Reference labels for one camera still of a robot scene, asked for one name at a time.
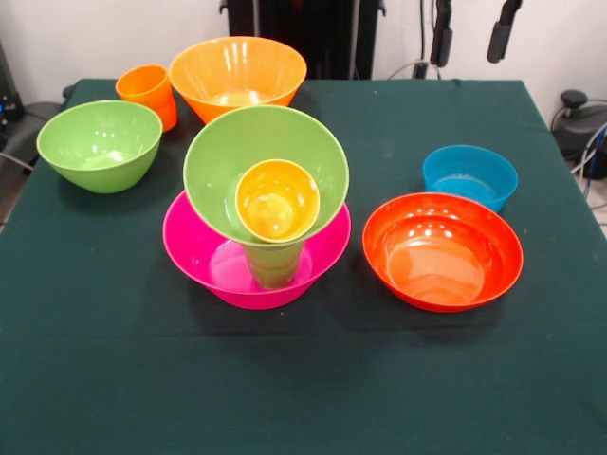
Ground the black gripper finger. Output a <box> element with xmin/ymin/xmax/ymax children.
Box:
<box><xmin>487</xmin><ymin>0</ymin><xmax>524</xmax><ymax>64</ymax></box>
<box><xmin>430</xmin><ymin>0</ymin><xmax>454</xmax><ymax>68</ymax></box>

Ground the yellow plastic cup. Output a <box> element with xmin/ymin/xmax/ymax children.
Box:
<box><xmin>234</xmin><ymin>158</ymin><xmax>322</xmax><ymax>245</ymax></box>

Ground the large green plastic bowl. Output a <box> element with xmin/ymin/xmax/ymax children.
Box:
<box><xmin>36</xmin><ymin>99</ymin><xmax>164</xmax><ymax>194</ymax></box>
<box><xmin>182</xmin><ymin>104</ymin><xmax>351</xmax><ymax>246</ymax></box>

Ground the green plastic cup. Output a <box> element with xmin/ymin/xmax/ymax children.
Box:
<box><xmin>242</xmin><ymin>239</ymin><xmax>305</xmax><ymax>290</ymax></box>

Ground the pink plastic bowl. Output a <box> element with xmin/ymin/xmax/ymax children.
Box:
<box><xmin>162</xmin><ymin>190</ymin><xmax>353</xmax><ymax>311</ymax></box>

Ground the black computer tower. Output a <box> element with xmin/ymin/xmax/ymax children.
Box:
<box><xmin>0</xmin><ymin>40</ymin><xmax>26</xmax><ymax>124</ymax></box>

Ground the blue plastic bowl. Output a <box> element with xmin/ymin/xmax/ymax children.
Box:
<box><xmin>422</xmin><ymin>144</ymin><xmax>520</xmax><ymax>213</ymax></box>

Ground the large orange plastic bowl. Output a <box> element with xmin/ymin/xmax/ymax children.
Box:
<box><xmin>168</xmin><ymin>36</ymin><xmax>308</xmax><ymax>125</ymax></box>

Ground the red plastic bowl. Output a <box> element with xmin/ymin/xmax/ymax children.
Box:
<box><xmin>361</xmin><ymin>191</ymin><xmax>525</xmax><ymax>314</ymax></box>

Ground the orange plastic cup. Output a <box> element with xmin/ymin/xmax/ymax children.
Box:
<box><xmin>115</xmin><ymin>64</ymin><xmax>179</xmax><ymax>134</ymax></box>

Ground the dark green table cloth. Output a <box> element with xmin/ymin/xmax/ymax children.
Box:
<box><xmin>0</xmin><ymin>78</ymin><xmax>607</xmax><ymax>455</ymax></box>

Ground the dark grey floor case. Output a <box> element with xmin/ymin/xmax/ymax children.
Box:
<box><xmin>0</xmin><ymin>101</ymin><xmax>63</xmax><ymax>165</ymax></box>

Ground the black wall cable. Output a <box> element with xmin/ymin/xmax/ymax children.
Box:
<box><xmin>417</xmin><ymin>0</ymin><xmax>429</xmax><ymax>65</ymax></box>

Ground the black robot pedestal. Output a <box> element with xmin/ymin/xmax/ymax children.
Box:
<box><xmin>227</xmin><ymin>0</ymin><xmax>383</xmax><ymax>81</ymax></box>

